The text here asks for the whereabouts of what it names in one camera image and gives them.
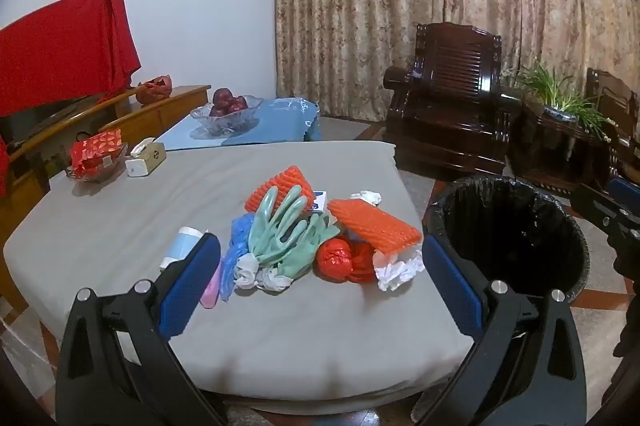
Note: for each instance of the red bag on cabinet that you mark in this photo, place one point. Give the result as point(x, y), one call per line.
point(154, 89)

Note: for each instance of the red cloth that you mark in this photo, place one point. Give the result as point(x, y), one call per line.
point(65, 50)

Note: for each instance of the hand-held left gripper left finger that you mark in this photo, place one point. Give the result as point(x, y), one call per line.
point(189, 282)

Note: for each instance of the orange foam net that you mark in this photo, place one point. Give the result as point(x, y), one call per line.
point(287, 183)
point(375, 226)

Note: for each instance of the white tissue box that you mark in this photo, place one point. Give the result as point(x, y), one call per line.
point(147, 159)

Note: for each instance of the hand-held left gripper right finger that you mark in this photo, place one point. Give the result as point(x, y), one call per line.
point(452, 287)

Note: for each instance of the blue and white box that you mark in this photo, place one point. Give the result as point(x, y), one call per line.
point(320, 201)

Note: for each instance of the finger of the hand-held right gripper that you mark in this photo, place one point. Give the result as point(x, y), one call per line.
point(626, 195)
point(617, 226)

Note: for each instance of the red patterned packet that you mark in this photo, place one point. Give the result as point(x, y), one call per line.
point(95, 150)

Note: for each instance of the blue tablecloth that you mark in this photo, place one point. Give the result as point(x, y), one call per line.
point(285, 120)

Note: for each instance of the glass fruit bowl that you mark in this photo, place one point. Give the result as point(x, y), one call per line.
point(225, 121)

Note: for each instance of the red plastic bag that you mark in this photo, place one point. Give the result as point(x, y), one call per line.
point(335, 258)

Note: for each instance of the crumpled white tissue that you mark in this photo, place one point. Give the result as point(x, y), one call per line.
point(397, 271)
point(367, 197)
point(275, 280)
point(246, 272)

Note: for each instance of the small glass dish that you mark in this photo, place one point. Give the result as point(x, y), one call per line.
point(102, 173)

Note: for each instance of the blue plastic bag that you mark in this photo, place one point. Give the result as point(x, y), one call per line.
point(235, 246)

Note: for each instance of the dark wooden side table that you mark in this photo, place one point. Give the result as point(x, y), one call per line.
point(545, 150)

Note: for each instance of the dark wooden armchair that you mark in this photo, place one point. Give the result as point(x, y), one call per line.
point(617, 105)
point(450, 105)

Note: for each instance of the green potted plant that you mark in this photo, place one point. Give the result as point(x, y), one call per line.
point(555, 90)

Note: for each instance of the television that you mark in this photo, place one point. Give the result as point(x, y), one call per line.
point(45, 118)

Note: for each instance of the black-lined trash bin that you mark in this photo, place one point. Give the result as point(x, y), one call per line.
point(505, 226)

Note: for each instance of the green rubber glove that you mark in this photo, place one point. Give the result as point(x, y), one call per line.
point(272, 226)
point(310, 246)

